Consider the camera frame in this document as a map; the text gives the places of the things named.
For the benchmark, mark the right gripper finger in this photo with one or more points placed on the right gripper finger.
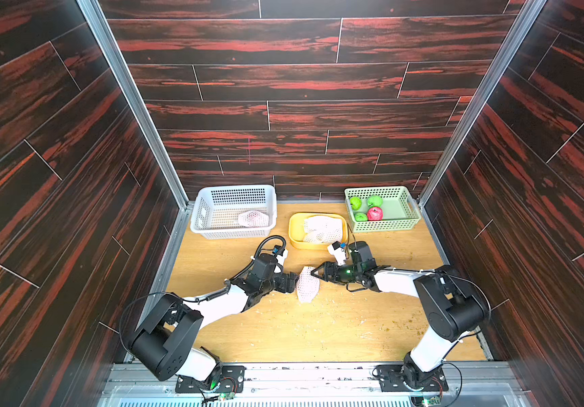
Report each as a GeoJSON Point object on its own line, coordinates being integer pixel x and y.
{"type": "Point", "coordinates": [325, 275]}
{"type": "Point", "coordinates": [326, 268]}

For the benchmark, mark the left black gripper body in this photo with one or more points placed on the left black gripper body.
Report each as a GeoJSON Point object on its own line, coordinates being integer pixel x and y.
{"type": "Point", "coordinates": [267, 287]}

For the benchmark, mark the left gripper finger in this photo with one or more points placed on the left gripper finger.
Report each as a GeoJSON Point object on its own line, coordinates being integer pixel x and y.
{"type": "Point", "coordinates": [285, 285]}
{"type": "Point", "coordinates": [287, 279]}

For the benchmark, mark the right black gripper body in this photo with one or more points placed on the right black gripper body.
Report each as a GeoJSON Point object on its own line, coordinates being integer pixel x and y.
{"type": "Point", "coordinates": [335, 272]}

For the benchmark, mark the red apple netted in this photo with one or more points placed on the red apple netted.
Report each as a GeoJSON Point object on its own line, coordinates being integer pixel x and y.
{"type": "Point", "coordinates": [253, 218]}
{"type": "Point", "coordinates": [374, 214]}
{"type": "Point", "coordinates": [307, 286]}

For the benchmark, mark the green apple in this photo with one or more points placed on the green apple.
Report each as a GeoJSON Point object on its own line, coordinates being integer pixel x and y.
{"type": "Point", "coordinates": [355, 203]}
{"type": "Point", "coordinates": [361, 217]}

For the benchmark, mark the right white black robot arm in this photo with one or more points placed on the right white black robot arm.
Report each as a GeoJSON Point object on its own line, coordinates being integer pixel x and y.
{"type": "Point", "coordinates": [454, 306]}

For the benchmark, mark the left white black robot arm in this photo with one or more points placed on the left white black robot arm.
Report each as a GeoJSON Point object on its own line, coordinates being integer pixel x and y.
{"type": "Point", "coordinates": [164, 341]}

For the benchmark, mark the green plastic mesh basket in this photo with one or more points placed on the green plastic mesh basket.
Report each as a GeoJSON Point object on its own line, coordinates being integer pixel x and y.
{"type": "Point", "coordinates": [400, 211]}

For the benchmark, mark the white plastic mesh basket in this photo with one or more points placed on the white plastic mesh basket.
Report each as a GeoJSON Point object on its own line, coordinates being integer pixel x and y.
{"type": "Point", "coordinates": [216, 210]}

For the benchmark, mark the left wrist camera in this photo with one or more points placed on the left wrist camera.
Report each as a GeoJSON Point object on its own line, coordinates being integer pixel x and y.
{"type": "Point", "coordinates": [281, 254]}

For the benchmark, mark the front aluminium rail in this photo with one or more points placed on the front aluminium rail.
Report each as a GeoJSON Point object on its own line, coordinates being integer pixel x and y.
{"type": "Point", "coordinates": [320, 384]}

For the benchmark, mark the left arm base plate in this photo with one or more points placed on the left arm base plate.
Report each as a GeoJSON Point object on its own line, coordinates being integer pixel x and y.
{"type": "Point", "coordinates": [223, 380]}

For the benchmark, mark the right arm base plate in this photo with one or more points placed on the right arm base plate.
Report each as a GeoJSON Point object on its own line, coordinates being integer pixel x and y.
{"type": "Point", "coordinates": [399, 378]}

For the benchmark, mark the right aluminium frame post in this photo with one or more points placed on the right aluminium frame post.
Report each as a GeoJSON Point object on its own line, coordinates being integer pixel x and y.
{"type": "Point", "coordinates": [515, 37]}

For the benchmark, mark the aluminium frame post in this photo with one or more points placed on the aluminium frame post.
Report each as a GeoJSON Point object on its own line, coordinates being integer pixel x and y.
{"type": "Point", "coordinates": [515, 37]}
{"type": "Point", "coordinates": [100, 28]}

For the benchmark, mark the left aluminium frame post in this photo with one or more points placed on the left aluminium frame post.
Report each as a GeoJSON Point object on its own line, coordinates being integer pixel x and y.
{"type": "Point", "coordinates": [100, 28]}

